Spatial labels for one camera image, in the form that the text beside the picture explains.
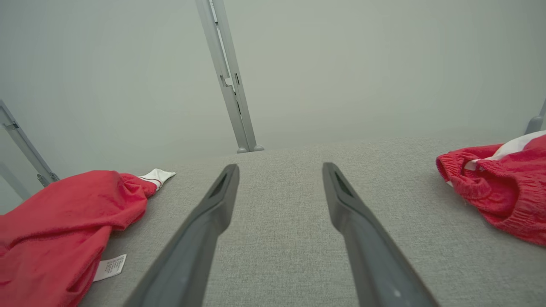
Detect red white basketball jersey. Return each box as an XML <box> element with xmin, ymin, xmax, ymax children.
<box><xmin>0</xmin><ymin>168</ymin><xmax>176</xmax><ymax>307</ymax></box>

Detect red white elastic waist shorts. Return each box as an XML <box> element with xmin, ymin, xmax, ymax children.
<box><xmin>436</xmin><ymin>130</ymin><xmax>546</xmax><ymax>247</ymax></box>

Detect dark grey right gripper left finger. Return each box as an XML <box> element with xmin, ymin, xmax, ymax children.
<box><xmin>124</xmin><ymin>164</ymin><xmax>240</xmax><ymax>307</ymax></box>

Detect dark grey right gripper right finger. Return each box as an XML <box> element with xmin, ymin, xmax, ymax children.
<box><xmin>322</xmin><ymin>162</ymin><xmax>440</xmax><ymax>307</ymax></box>

